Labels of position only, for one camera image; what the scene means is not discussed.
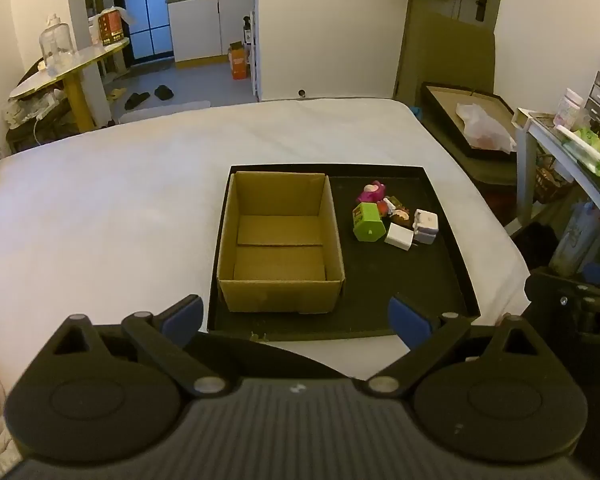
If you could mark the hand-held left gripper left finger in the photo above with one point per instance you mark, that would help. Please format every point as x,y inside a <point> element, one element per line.
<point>182,317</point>

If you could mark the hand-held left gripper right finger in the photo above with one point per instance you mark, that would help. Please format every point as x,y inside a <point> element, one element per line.
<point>407,320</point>

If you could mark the white charger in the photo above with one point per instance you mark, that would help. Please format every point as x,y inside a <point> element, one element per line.
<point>399,236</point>

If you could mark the white lavender cube toy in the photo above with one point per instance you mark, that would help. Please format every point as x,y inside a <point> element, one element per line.
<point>425,222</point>

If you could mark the green hexagonal box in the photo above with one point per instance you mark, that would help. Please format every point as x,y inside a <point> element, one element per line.
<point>369,225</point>

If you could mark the cardboard box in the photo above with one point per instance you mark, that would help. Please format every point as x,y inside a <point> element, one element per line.
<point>280,265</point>

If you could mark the small red white figurine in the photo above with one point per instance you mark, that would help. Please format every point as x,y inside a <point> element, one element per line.
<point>384,207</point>

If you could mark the pink toy figure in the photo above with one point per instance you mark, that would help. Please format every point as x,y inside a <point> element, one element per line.
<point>372,192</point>

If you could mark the clear plastic bottle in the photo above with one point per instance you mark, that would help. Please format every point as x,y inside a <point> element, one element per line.
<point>575,240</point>

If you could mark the wicker basket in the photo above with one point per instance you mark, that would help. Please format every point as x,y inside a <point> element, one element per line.
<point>550,180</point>

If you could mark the green snack packet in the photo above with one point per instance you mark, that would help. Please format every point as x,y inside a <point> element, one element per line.
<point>592,152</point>

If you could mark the white flat stick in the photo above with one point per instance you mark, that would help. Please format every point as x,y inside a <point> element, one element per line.
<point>587,147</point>

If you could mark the white side table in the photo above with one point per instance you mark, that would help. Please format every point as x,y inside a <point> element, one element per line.
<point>527,160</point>

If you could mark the white pill bottle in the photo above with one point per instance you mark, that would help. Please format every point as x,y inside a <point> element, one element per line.
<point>568,107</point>

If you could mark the white plastic bag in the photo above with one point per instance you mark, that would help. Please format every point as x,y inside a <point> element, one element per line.
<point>482,127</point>

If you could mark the black tray with cardboard lining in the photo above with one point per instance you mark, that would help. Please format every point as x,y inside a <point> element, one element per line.
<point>445,110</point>

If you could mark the beige slipper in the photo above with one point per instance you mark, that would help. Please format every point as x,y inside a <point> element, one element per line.
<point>116,94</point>

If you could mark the pile of household clutter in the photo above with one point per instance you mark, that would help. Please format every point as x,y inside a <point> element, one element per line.
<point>30,110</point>

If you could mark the orange box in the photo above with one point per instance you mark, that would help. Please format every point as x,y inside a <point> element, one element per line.
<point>238,62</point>

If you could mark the olive chair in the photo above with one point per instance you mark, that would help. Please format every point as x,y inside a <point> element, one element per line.
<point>445,55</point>

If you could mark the round table with yellow leg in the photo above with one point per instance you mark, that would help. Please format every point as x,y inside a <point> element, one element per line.
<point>80,55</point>

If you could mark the spray bottle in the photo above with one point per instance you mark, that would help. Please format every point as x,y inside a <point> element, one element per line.
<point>247,30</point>

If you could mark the red brown canister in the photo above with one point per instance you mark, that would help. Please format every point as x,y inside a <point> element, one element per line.
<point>111,30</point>

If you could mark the clear water jug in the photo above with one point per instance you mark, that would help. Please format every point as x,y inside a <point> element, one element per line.
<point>56,42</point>

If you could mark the glass panel door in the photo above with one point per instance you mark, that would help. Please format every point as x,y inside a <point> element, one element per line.
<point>145,10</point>

